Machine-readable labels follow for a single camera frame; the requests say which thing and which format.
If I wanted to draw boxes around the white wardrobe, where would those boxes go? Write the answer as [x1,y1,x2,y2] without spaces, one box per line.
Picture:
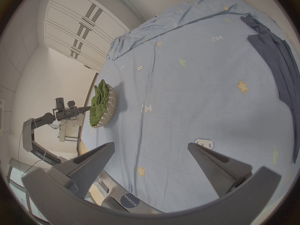
[43,0,130,72]

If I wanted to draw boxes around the pale blue quilt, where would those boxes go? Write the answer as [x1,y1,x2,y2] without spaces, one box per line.
[107,0,265,60]

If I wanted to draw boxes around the round woven basket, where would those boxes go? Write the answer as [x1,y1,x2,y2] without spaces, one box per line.
[90,85,117,128]

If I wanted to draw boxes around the dark blue garment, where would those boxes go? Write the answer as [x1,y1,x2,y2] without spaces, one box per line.
[240,14,300,165]

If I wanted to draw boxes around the pale dressing table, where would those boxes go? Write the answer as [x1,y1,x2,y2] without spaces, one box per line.
[57,120,82,143]

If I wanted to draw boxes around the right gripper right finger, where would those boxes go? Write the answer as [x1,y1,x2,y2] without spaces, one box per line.
[187,142,253,199]

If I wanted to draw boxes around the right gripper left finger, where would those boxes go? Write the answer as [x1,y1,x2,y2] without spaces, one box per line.
[48,142,115,199]

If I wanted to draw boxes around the black cable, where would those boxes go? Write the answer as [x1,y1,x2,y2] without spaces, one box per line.
[18,126,47,176]

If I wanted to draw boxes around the bed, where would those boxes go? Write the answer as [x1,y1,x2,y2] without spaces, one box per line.
[77,0,300,214]

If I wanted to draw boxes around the window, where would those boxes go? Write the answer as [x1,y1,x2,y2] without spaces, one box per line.
[8,165,48,220]

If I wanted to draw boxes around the green shorts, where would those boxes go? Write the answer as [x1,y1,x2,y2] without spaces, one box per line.
[89,79,110,127]

